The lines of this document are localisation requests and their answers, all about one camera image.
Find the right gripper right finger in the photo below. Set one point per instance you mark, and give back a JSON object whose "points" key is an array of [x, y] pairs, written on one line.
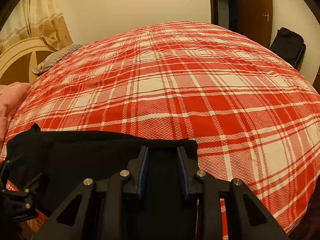
{"points": [[247, 217]]}

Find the grey striped pillow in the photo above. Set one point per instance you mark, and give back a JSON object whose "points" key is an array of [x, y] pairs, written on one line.
{"points": [[55, 58]]}

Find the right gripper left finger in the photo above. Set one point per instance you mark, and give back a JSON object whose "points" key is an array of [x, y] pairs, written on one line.
{"points": [[94, 209]]}

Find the black bag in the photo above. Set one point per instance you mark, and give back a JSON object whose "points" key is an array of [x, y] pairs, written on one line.
{"points": [[289, 46]]}

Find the cream wooden headboard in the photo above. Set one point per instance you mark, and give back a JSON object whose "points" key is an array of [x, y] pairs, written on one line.
{"points": [[19, 60]]}

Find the black pants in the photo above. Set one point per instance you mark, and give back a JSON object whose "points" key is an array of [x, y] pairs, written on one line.
{"points": [[160, 211]]}

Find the brown wooden door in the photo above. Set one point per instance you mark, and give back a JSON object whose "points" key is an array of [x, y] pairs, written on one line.
{"points": [[255, 20]]}

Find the beige floral curtain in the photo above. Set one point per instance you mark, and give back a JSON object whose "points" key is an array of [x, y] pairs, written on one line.
{"points": [[36, 18]]}

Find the pink folded quilt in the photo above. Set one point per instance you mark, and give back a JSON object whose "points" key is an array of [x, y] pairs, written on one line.
{"points": [[11, 98]]}

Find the red plaid bed sheet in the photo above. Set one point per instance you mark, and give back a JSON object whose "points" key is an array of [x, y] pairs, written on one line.
{"points": [[252, 114]]}

